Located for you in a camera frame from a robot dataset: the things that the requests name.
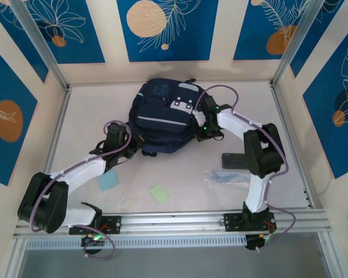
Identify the aluminium corner post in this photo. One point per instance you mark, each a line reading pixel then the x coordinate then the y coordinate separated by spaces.
pixel 37 37
pixel 295 40

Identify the black right base connector box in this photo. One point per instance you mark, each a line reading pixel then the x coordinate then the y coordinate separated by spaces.
pixel 255 243

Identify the clear bag of pens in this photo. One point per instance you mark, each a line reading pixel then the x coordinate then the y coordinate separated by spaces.
pixel 226 179

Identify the aluminium side rail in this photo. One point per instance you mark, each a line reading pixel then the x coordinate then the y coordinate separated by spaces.
pixel 55 130
pixel 279 101

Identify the aluminium cross rail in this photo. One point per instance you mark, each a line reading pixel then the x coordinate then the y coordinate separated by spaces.
pixel 174 221

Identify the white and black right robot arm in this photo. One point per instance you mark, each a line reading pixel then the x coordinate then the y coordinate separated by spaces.
pixel 256 191

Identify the black left base connector box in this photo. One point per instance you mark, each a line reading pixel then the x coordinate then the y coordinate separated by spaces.
pixel 91 244

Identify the navy blue student backpack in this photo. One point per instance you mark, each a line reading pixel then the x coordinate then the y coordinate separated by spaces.
pixel 159 127

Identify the green sticky note pad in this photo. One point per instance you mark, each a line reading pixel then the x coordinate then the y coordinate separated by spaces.
pixel 160 194

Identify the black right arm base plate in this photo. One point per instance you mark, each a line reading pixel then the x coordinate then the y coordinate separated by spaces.
pixel 233 221

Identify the blue sticky note pad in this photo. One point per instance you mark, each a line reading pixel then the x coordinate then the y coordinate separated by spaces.
pixel 108 181

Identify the black base connector box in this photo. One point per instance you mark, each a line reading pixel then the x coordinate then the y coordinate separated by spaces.
pixel 91 244
pixel 255 243

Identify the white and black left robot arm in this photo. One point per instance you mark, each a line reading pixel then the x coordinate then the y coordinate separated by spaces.
pixel 78 171

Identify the black pencil case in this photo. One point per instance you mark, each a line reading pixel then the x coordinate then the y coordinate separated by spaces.
pixel 233 162

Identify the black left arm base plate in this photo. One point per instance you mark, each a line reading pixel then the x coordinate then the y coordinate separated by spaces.
pixel 114 224

